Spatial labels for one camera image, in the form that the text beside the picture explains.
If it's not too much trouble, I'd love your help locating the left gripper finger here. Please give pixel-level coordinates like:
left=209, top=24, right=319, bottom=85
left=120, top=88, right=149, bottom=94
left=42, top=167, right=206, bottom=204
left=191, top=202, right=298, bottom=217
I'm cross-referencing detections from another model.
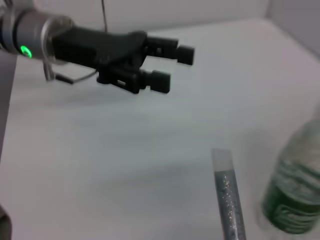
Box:
left=96, top=69, right=172, bottom=96
left=144, top=36, right=196, bottom=67

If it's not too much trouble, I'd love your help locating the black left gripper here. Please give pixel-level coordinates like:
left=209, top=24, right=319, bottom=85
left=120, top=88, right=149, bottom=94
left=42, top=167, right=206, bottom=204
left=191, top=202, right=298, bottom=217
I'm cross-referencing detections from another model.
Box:
left=51, top=24, right=148, bottom=73

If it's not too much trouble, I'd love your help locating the silver marker pen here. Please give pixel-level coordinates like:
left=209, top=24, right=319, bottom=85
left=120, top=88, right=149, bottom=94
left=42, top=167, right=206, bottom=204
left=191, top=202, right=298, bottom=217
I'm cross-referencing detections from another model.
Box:
left=211, top=147, right=247, bottom=240

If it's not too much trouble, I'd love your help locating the water bottle with green label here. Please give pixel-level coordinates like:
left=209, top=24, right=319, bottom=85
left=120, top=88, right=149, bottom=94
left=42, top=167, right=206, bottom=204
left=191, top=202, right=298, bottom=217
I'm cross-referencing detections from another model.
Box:
left=259, top=107, right=320, bottom=236

